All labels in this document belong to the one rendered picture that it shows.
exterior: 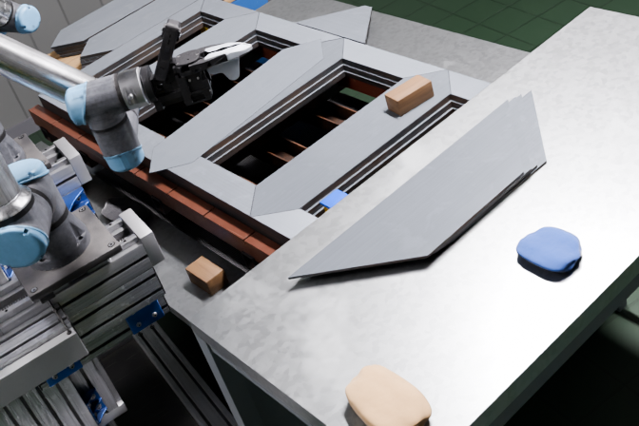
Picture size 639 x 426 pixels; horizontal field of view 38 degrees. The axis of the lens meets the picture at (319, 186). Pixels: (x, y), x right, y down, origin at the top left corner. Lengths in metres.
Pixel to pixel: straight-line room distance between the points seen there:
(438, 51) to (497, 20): 1.71
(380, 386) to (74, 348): 0.82
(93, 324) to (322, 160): 0.71
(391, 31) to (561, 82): 1.11
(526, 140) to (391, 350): 0.61
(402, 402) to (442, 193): 0.53
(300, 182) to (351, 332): 0.78
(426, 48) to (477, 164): 1.16
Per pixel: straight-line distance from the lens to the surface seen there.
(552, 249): 1.71
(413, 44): 3.09
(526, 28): 4.60
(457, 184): 1.90
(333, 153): 2.45
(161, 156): 2.69
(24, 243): 1.94
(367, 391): 1.53
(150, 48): 3.38
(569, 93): 2.15
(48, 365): 2.12
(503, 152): 1.96
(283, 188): 2.38
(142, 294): 2.27
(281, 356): 1.68
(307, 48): 2.98
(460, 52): 2.98
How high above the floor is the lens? 2.23
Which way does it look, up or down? 36 degrees down
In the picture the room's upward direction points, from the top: 18 degrees counter-clockwise
